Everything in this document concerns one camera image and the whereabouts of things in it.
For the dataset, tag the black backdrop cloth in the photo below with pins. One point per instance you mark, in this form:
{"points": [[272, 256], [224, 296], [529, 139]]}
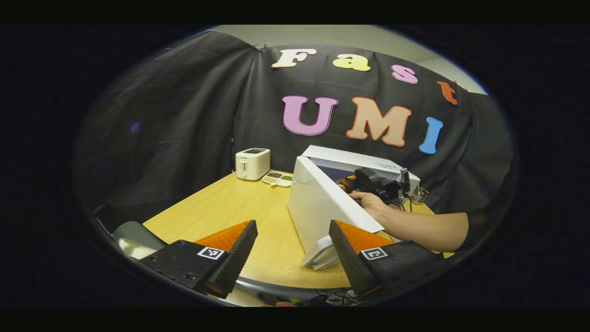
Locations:
{"points": [[170, 115]]}

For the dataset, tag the small white kitchen scale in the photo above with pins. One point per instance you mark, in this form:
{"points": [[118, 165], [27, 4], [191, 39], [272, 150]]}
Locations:
{"points": [[277, 179]]}

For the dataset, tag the square glass cup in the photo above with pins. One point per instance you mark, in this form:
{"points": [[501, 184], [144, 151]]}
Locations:
{"points": [[419, 195]]}

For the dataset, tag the white microwave oven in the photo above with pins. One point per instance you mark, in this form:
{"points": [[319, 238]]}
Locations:
{"points": [[318, 207]]}

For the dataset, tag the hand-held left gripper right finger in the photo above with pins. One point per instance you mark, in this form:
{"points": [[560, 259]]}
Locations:
{"points": [[350, 258]]}

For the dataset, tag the white toaster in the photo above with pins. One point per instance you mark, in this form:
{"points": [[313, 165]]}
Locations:
{"points": [[252, 163]]}

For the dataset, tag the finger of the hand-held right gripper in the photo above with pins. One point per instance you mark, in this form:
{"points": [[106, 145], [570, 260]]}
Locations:
{"points": [[349, 180]]}

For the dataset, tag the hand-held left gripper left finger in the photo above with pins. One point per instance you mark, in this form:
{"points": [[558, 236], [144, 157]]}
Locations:
{"points": [[237, 256]]}

